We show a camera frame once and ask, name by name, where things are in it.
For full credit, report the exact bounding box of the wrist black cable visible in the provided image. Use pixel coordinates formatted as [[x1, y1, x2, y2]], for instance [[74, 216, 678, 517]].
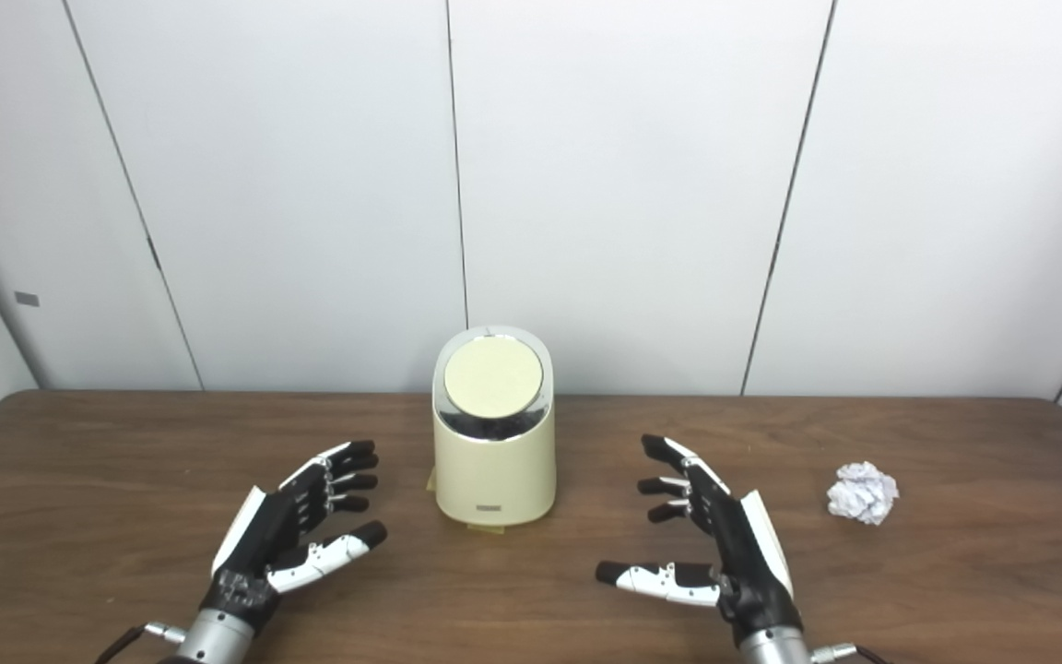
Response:
[[809, 643, 891, 664], [93, 623, 186, 664]]

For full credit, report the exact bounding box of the white paper ball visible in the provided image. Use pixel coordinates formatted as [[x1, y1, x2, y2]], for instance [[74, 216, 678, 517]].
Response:
[[827, 461, 900, 527]]

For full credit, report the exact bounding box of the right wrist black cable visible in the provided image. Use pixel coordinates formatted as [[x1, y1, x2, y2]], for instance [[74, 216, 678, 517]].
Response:
[[809, 643, 891, 664]]

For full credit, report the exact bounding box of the cream-colored bin body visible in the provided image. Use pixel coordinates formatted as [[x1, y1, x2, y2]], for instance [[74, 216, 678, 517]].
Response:
[[431, 325, 558, 528]]

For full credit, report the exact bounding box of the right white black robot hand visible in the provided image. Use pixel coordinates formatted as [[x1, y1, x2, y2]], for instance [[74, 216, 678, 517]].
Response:
[[596, 433, 806, 646]]

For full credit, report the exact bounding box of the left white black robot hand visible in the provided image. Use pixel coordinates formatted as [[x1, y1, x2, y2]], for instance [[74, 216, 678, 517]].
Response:
[[199, 440, 389, 637]]

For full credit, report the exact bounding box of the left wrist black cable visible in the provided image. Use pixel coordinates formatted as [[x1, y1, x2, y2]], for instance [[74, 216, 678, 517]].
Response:
[[93, 623, 186, 664]]

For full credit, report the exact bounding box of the cream round bin lid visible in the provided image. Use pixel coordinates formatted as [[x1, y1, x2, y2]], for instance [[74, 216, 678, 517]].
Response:
[[443, 338, 545, 418]]

